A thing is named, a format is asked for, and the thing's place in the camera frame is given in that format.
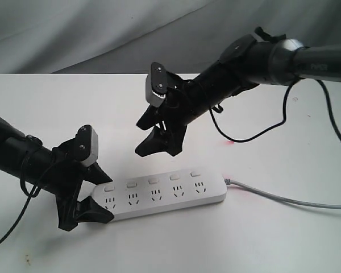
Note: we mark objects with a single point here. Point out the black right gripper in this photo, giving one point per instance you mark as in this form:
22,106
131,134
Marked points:
184,103

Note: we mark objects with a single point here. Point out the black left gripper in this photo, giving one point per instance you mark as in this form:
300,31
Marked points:
63,176

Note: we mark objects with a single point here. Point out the white five-socket power strip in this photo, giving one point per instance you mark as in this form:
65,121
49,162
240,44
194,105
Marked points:
162,192

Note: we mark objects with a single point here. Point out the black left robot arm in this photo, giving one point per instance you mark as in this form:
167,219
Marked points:
13,146

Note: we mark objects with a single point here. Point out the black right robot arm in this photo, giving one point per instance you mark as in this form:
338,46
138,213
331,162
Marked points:
252,60

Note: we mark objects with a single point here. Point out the grey backdrop cloth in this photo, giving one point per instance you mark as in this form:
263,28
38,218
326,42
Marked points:
126,36

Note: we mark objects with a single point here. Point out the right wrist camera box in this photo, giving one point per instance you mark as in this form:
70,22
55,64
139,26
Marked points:
156,85

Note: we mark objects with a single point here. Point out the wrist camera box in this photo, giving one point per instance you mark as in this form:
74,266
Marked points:
86,146
156,85

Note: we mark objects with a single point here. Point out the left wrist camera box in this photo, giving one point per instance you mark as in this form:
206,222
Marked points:
86,146

